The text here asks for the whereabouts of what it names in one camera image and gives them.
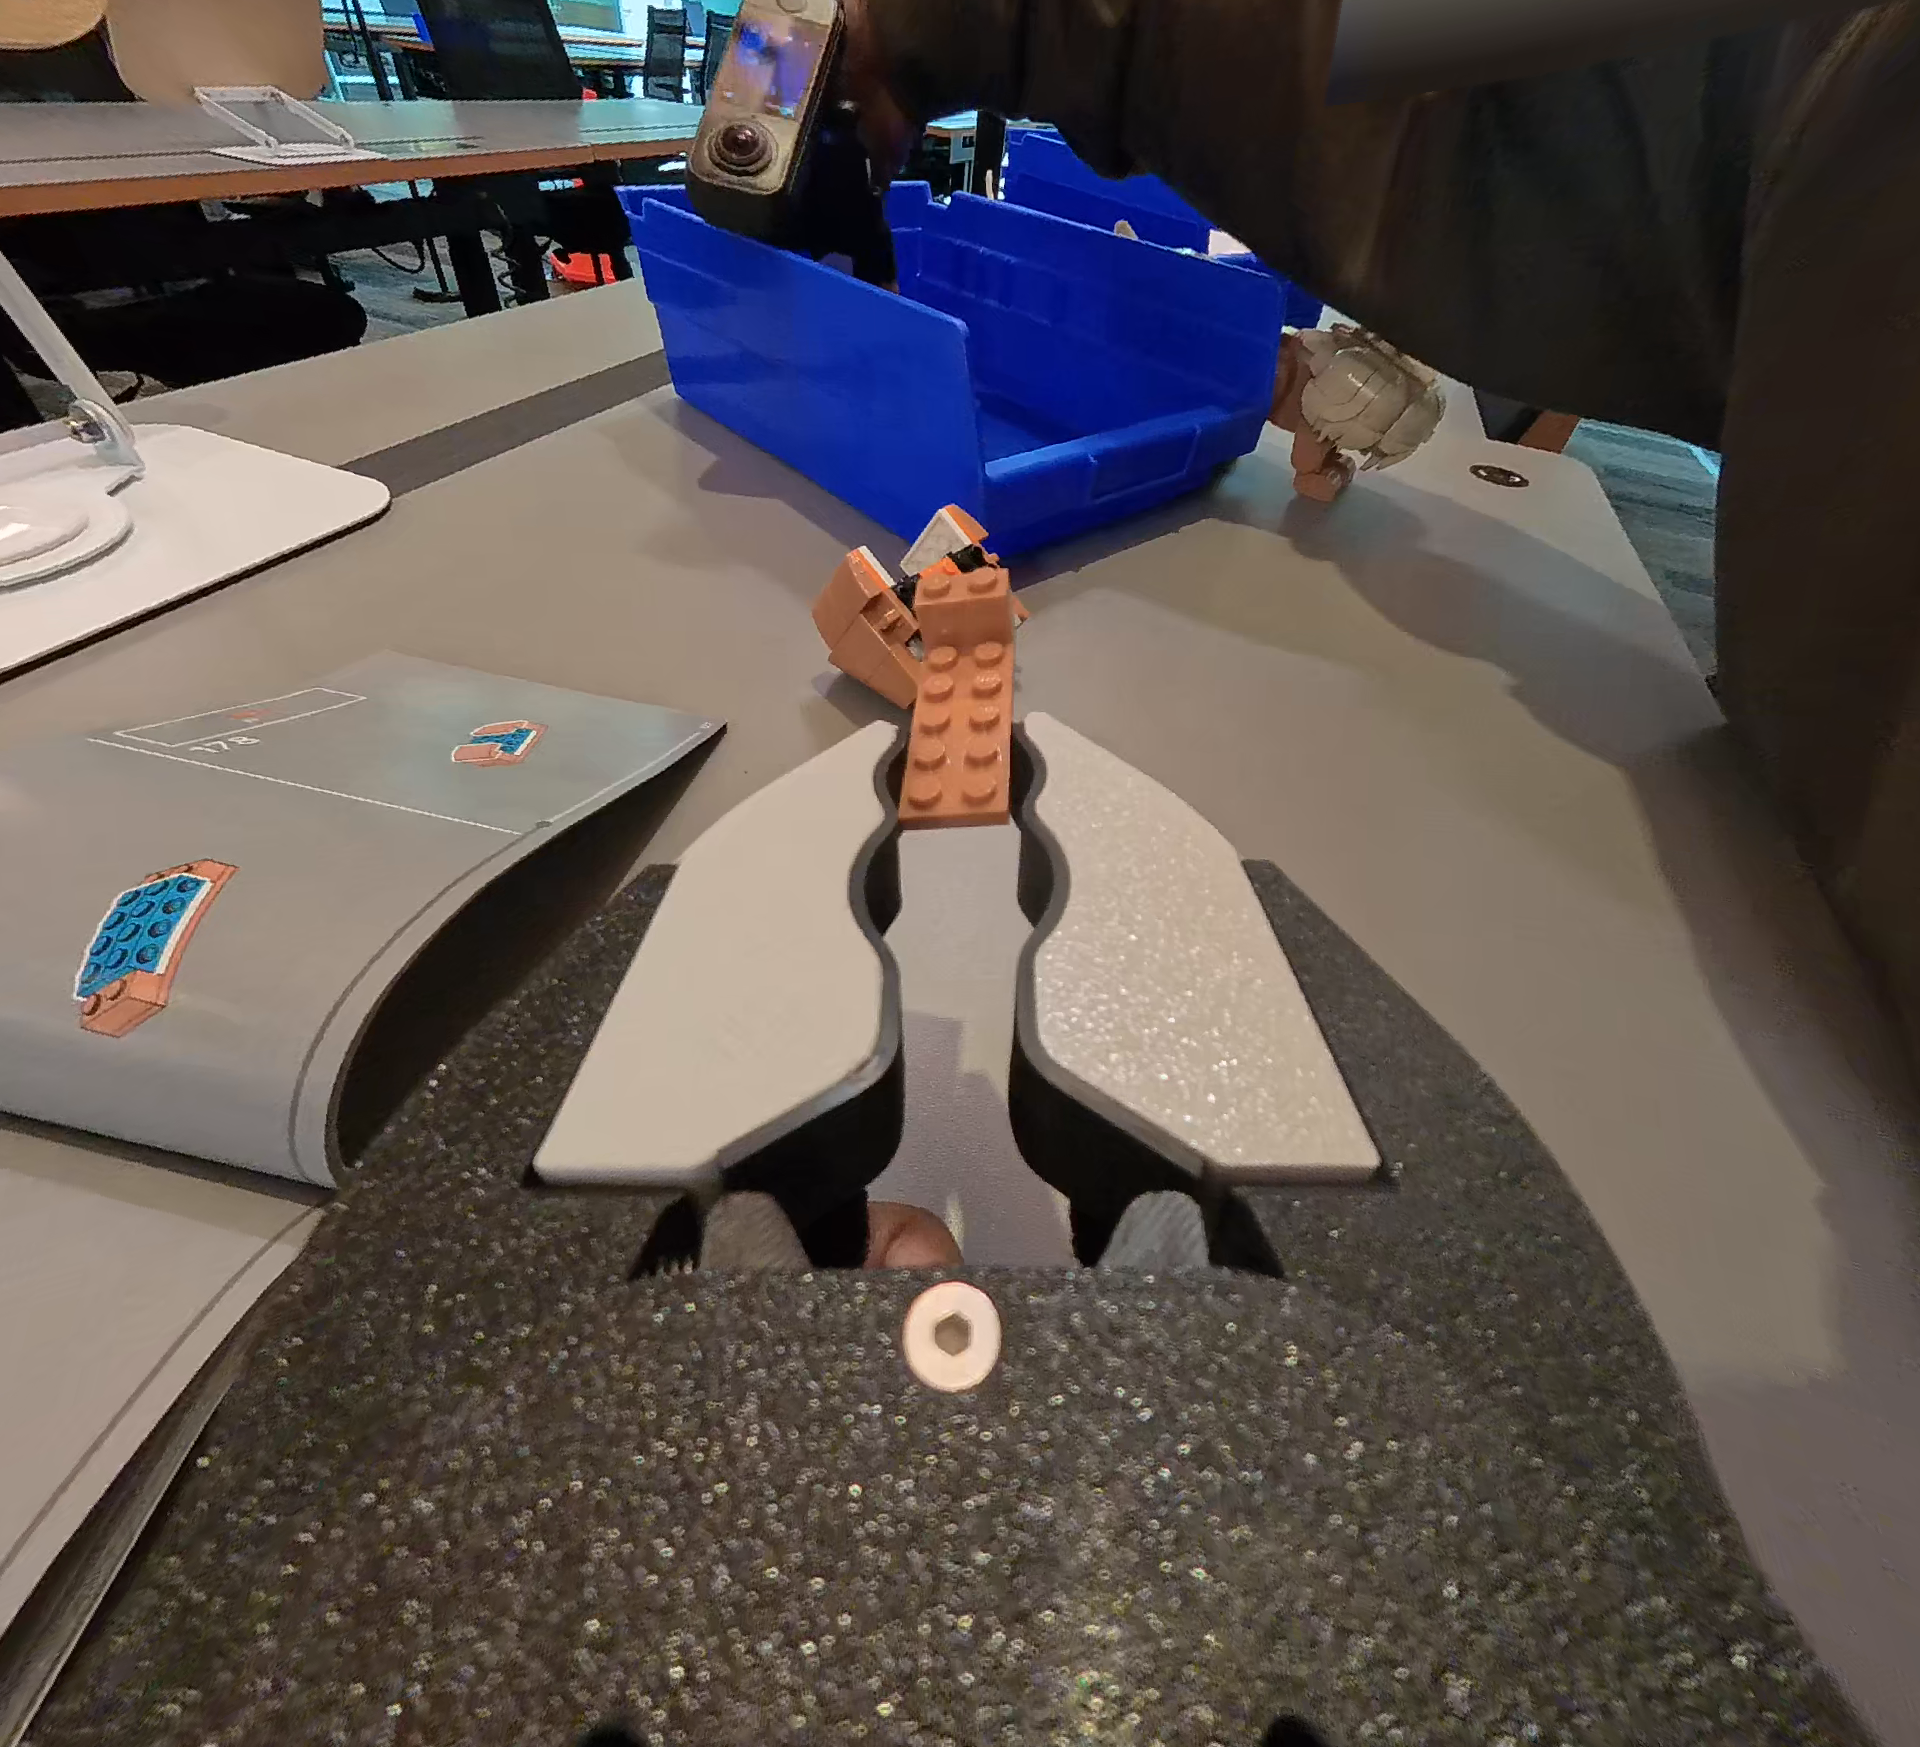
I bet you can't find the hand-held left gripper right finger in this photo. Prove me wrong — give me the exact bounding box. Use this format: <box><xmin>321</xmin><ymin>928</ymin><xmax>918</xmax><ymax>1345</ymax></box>
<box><xmin>1004</xmin><ymin>711</ymin><xmax>1388</xmax><ymax>1186</ymax></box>

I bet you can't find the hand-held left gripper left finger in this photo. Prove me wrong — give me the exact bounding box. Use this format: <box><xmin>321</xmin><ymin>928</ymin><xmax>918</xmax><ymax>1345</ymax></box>
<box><xmin>535</xmin><ymin>719</ymin><xmax>909</xmax><ymax>1187</ymax></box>

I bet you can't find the blue plastic bin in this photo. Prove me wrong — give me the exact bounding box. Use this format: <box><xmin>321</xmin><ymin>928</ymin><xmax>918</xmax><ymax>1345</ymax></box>
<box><xmin>612</xmin><ymin>173</ymin><xmax>1285</xmax><ymax>558</ymax></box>
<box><xmin>997</xmin><ymin>124</ymin><xmax>1330</xmax><ymax>329</ymax></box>

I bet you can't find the long orange studded plate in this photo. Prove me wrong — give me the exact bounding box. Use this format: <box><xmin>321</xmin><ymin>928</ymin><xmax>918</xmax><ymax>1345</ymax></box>
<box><xmin>902</xmin><ymin>573</ymin><xmax>1021</xmax><ymax>831</ymax></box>

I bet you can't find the grey instruction booklet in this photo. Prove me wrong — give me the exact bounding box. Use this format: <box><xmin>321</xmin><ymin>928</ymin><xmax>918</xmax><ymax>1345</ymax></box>
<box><xmin>0</xmin><ymin>650</ymin><xmax>729</xmax><ymax>1646</ymax></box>

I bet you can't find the brown toy brick model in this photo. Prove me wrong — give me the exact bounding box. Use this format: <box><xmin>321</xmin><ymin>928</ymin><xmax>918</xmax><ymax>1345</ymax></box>
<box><xmin>816</xmin><ymin>510</ymin><xmax>1035</xmax><ymax>711</ymax></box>

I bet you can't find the tan two-stud brick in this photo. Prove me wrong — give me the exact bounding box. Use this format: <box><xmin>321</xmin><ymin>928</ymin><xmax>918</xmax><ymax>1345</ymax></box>
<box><xmin>915</xmin><ymin>573</ymin><xmax>1015</xmax><ymax>650</ymax></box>

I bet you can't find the person's right forearm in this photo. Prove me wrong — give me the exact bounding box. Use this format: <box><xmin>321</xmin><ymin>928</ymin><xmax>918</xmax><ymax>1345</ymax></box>
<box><xmin>844</xmin><ymin>0</ymin><xmax>1920</xmax><ymax>444</ymax></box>

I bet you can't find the grey desk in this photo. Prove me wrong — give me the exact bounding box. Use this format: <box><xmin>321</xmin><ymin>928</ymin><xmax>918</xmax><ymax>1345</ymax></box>
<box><xmin>0</xmin><ymin>275</ymin><xmax>1920</xmax><ymax>1747</ymax></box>

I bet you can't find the long office table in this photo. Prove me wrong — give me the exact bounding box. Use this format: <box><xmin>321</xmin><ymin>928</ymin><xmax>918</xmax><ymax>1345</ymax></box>
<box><xmin>0</xmin><ymin>90</ymin><xmax>727</xmax><ymax>224</ymax></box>

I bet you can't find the clear acrylic stand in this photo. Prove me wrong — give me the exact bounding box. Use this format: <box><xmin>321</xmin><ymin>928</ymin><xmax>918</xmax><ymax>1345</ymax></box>
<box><xmin>200</xmin><ymin>83</ymin><xmax>391</xmax><ymax>164</ymax></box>

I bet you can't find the light wooden chair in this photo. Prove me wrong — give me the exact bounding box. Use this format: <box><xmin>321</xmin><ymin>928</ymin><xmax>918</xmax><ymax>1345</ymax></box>
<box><xmin>105</xmin><ymin>0</ymin><xmax>328</xmax><ymax>109</ymax></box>

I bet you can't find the dark desk cable flap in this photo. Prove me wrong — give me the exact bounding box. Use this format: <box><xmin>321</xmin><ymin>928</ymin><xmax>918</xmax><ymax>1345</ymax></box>
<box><xmin>349</xmin><ymin>375</ymin><xmax>681</xmax><ymax>498</ymax></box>

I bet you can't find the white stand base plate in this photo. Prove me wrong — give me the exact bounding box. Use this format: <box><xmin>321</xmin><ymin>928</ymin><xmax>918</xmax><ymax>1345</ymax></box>
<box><xmin>0</xmin><ymin>256</ymin><xmax>391</xmax><ymax>685</ymax></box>

